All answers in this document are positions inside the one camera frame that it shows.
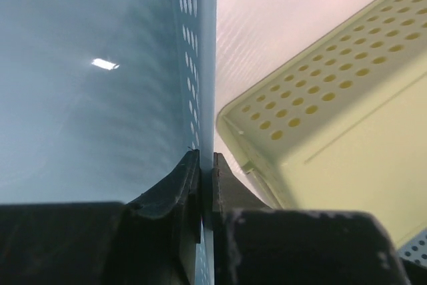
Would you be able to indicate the blue basket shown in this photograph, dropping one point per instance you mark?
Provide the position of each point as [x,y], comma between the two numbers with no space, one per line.
[416,249]
[100,100]

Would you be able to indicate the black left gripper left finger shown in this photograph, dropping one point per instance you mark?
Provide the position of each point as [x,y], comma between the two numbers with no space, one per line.
[151,240]

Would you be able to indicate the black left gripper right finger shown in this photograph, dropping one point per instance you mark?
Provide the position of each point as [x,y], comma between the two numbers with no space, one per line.
[256,244]

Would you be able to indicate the green perforated plastic basket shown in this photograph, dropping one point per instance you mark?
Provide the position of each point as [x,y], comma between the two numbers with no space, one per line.
[342,125]

